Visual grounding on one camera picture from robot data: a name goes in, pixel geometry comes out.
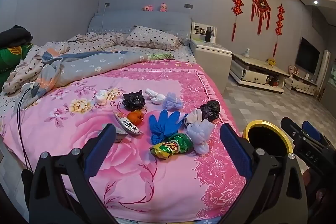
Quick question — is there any bubble wrap bundle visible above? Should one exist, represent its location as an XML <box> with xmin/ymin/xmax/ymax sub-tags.
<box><xmin>186</xmin><ymin>119</ymin><xmax>215</xmax><ymax>155</ymax></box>

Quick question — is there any grey bed headboard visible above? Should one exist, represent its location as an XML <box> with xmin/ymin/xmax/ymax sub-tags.
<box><xmin>87</xmin><ymin>12</ymin><xmax>193</xmax><ymax>38</ymax></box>

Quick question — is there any grey-blue patterned quilt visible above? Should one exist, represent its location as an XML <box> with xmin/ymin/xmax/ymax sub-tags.
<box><xmin>20</xmin><ymin>50</ymin><xmax>175</xmax><ymax>109</ymax></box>

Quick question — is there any white charging cable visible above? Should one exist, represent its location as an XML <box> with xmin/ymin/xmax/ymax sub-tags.
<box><xmin>100</xmin><ymin>6</ymin><xmax>108</xmax><ymax>30</ymax></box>

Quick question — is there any diamond red knot ornament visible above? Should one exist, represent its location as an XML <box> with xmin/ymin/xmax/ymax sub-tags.
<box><xmin>251</xmin><ymin>0</ymin><xmax>271</xmax><ymax>35</ymax></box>

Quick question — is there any black cloth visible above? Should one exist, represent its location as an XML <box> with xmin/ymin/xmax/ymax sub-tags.
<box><xmin>0</xmin><ymin>25</ymin><xmax>34</xmax><ymax>49</ymax></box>

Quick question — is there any black bin with yellow rim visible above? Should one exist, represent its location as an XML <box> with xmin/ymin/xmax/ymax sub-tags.
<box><xmin>242</xmin><ymin>120</ymin><xmax>297</xmax><ymax>160</ymax></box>

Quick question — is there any cream coffee table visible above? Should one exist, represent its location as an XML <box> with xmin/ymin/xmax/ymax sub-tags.
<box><xmin>230</xmin><ymin>52</ymin><xmax>290</xmax><ymax>94</ymax></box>

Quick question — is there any cream bedside cabinet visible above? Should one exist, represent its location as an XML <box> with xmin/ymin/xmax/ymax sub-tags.
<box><xmin>189</xmin><ymin>38</ymin><xmax>233</xmax><ymax>94</ymax></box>

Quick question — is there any black cable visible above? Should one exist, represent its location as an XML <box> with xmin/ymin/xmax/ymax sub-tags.
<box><xmin>16</xmin><ymin>88</ymin><xmax>34</xmax><ymax>172</ymax></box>

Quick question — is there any long red knot ornament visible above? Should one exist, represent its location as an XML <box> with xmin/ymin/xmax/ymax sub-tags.
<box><xmin>231</xmin><ymin>0</ymin><xmax>244</xmax><ymax>42</ymax></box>
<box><xmin>272</xmin><ymin>4</ymin><xmax>285</xmax><ymax>58</ymax></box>

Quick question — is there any cream television cabinet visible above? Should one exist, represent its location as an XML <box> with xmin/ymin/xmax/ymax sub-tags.
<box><xmin>285</xmin><ymin>73</ymin><xmax>319</xmax><ymax>96</ymax></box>

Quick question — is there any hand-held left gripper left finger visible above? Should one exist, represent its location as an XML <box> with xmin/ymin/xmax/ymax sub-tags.
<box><xmin>28</xmin><ymin>123</ymin><xmax>117</xmax><ymax>224</ymax></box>

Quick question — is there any white standing air conditioner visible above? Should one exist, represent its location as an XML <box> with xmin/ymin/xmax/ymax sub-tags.
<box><xmin>316</xmin><ymin>49</ymin><xmax>331</xmax><ymax>101</ymax></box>

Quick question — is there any green floral blanket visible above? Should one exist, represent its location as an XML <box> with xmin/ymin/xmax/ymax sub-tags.
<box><xmin>0</xmin><ymin>42</ymin><xmax>34</xmax><ymax>88</ymax></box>

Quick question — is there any small grey carton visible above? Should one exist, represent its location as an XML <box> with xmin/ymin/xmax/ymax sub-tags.
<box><xmin>113</xmin><ymin>130</ymin><xmax>127</xmax><ymax>144</ymax></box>

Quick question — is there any aquarium cabinet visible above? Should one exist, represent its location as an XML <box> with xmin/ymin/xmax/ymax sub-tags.
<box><xmin>325</xmin><ymin>61</ymin><xmax>336</xmax><ymax>109</ymax></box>

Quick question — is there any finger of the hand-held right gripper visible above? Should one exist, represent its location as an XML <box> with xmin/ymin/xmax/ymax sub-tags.
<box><xmin>302</xmin><ymin>121</ymin><xmax>336</xmax><ymax>152</ymax></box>
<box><xmin>280</xmin><ymin>117</ymin><xmax>336</xmax><ymax>170</ymax></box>

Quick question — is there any black television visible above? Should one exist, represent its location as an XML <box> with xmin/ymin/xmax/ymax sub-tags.
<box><xmin>295</xmin><ymin>37</ymin><xmax>321</xmax><ymax>75</ymax></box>

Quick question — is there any beige cloth bundle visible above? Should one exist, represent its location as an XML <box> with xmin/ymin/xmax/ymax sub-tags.
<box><xmin>184</xmin><ymin>109</ymin><xmax>203</xmax><ymax>127</ymax></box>

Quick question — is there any white snack wrapper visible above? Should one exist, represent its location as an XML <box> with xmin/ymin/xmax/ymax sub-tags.
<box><xmin>113</xmin><ymin>110</ymin><xmax>143</xmax><ymax>136</ymax></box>

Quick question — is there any white picture frame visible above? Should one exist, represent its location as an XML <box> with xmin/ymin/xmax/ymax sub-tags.
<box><xmin>192</xmin><ymin>21</ymin><xmax>218</xmax><ymax>43</ymax></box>

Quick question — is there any black plastic bag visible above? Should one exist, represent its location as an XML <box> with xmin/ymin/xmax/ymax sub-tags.
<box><xmin>122</xmin><ymin>90</ymin><xmax>146</xmax><ymax>111</ymax></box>
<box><xmin>199</xmin><ymin>100</ymin><xmax>221</xmax><ymax>122</ymax></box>

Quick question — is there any pink floral blanket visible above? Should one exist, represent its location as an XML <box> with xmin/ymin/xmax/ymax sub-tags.
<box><xmin>0</xmin><ymin>60</ymin><xmax>248</xmax><ymax>222</ymax></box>

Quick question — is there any green snack bag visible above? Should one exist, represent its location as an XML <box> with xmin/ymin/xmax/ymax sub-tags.
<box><xmin>150</xmin><ymin>133</ymin><xmax>194</xmax><ymax>160</ymax></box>

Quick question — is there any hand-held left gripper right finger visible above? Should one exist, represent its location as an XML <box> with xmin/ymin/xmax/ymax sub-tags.
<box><xmin>220</xmin><ymin>123</ymin><xmax>308</xmax><ymax>224</ymax></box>

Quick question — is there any orange plastic bag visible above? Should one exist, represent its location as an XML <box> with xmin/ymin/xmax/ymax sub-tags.
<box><xmin>127</xmin><ymin>109</ymin><xmax>145</xmax><ymax>125</ymax></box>

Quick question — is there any polka dot pillow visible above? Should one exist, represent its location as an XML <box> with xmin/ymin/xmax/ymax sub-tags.
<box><xmin>123</xmin><ymin>26</ymin><xmax>182</xmax><ymax>51</ymax></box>

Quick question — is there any blue rubber glove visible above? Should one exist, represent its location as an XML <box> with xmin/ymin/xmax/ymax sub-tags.
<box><xmin>148</xmin><ymin>109</ymin><xmax>188</xmax><ymax>144</ymax></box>

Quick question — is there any beige polka dot quilt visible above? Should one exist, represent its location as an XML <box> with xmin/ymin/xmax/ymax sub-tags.
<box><xmin>2</xmin><ymin>32</ymin><xmax>126</xmax><ymax>94</ymax></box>

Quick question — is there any white tissue bundle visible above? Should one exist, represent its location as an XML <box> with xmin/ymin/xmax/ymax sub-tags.
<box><xmin>94</xmin><ymin>90</ymin><xmax>109</xmax><ymax>106</ymax></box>

